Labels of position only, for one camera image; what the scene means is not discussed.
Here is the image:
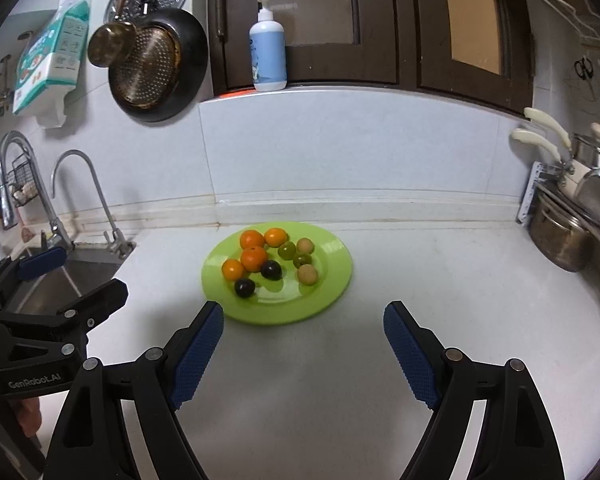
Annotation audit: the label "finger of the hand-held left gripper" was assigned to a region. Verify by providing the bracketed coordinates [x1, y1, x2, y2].
[0, 278, 130, 357]
[0, 245, 69, 314]

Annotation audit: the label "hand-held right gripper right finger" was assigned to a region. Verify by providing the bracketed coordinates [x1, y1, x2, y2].
[383, 301, 567, 480]

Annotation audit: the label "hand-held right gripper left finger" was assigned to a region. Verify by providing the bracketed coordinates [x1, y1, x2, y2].
[44, 300, 226, 480]

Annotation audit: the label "green plastic plate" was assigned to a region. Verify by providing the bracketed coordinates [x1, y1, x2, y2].
[201, 221, 354, 325]

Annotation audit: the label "person's left hand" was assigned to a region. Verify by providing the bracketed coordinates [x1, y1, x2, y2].
[11, 396, 44, 440]

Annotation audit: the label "steel sink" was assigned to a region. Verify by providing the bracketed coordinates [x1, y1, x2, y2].
[0, 242, 132, 317]

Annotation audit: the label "grey gooseneck faucet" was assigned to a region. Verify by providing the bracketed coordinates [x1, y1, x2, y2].
[50, 149, 137, 260]

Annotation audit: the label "tall steel pull-down faucet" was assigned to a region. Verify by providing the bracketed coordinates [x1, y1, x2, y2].
[0, 131, 76, 254]

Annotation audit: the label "large steel pot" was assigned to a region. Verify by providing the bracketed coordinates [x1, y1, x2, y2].
[529, 192, 596, 273]

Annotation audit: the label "white teal plastic package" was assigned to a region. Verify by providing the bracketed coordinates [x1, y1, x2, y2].
[12, 0, 91, 129]

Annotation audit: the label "metal ladle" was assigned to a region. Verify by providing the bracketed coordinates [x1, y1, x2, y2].
[575, 77, 600, 224]

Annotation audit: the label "black frying pan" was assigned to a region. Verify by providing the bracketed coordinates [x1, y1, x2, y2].
[108, 8, 209, 123]

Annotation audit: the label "white blue pump bottle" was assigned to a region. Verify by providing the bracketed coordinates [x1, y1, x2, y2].
[249, 0, 288, 92]

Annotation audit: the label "black scissors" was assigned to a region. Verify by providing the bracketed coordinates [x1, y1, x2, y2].
[574, 57, 597, 102]

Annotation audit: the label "black wire basket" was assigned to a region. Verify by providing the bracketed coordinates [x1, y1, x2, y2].
[11, 155, 44, 207]

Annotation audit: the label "steel saucepan cream handle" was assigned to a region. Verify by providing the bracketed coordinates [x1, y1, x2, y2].
[524, 107, 600, 167]

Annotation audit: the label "dark wooden window frame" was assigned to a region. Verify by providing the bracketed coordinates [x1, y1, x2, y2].
[207, 0, 536, 114]

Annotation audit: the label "white wire hook rack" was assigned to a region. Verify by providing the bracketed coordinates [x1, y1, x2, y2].
[536, 0, 600, 52]

